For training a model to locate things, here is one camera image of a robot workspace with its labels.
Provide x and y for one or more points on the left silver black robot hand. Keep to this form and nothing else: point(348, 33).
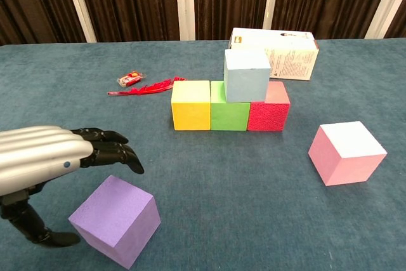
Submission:
point(38, 156)

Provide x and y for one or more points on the yellow foam cube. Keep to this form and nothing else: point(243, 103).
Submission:
point(191, 112)

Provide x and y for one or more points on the light blue foam cube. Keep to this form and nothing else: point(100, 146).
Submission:
point(245, 83)

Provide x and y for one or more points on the red foam cube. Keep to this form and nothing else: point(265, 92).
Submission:
point(268, 118)

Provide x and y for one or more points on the purple foam cube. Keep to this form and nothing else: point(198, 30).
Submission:
point(111, 214)

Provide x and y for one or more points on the red wrapped candy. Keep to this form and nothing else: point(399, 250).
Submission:
point(130, 79)

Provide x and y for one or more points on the red feather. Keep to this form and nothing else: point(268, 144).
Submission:
point(152, 87)

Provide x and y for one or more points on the blue felt table cloth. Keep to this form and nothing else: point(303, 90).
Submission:
point(222, 188)

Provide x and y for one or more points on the green foam cube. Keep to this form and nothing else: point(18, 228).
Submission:
point(228, 118)

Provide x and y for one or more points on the white printed cardboard box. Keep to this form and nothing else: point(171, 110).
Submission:
point(295, 61)

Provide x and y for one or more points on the pink foam cube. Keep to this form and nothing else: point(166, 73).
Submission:
point(342, 156)

